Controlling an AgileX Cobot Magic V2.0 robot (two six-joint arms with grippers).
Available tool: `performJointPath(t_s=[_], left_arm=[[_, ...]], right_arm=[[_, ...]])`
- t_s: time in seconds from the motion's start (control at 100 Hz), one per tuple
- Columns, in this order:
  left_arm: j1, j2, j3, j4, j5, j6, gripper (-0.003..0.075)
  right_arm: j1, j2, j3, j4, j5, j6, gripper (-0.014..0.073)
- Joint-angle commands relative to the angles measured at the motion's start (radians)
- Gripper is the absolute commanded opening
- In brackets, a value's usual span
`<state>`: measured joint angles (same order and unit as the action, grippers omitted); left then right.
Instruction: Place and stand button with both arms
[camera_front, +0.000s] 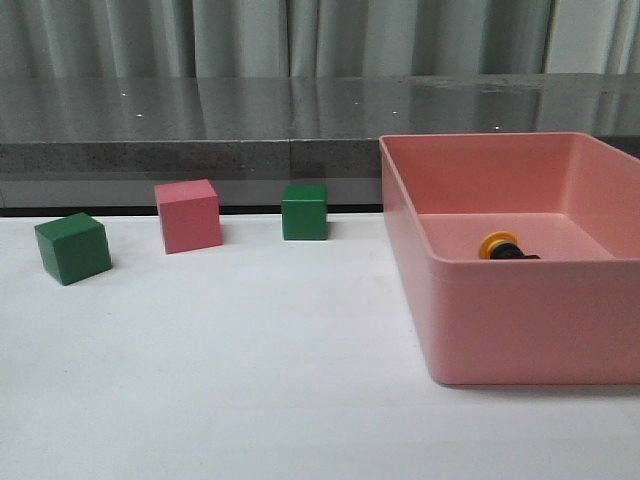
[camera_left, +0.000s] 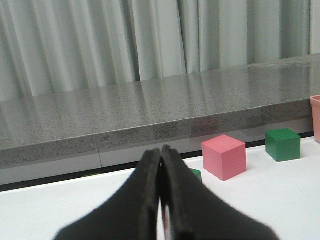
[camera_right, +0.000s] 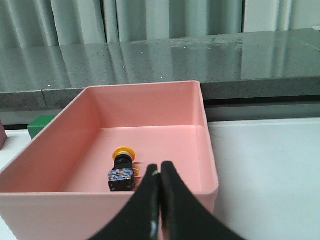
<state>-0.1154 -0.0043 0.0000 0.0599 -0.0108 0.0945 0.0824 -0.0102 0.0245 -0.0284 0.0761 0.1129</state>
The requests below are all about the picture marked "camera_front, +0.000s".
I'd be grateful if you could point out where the yellow push button switch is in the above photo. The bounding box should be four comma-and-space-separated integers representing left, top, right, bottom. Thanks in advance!
479, 231, 540, 260

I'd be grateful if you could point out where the green cube middle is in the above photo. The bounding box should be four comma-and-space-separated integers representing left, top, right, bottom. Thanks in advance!
281, 185, 328, 240

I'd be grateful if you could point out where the green cube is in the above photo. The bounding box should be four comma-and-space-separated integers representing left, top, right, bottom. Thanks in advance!
34, 212, 112, 286
281, 185, 328, 240

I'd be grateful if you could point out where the pink cube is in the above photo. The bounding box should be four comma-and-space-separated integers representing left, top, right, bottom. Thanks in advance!
154, 179, 223, 254

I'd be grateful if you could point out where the green cube left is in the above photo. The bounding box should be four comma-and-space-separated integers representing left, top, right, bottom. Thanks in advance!
34, 212, 112, 286

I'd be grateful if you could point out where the pink plastic bin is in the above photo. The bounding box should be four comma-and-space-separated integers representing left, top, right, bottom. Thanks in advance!
380, 132, 639, 385

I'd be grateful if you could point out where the grey stone counter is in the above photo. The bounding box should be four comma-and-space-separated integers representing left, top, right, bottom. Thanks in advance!
1, 74, 639, 216

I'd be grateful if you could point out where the grey curtain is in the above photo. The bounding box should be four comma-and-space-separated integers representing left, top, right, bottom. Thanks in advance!
1, 1, 639, 79

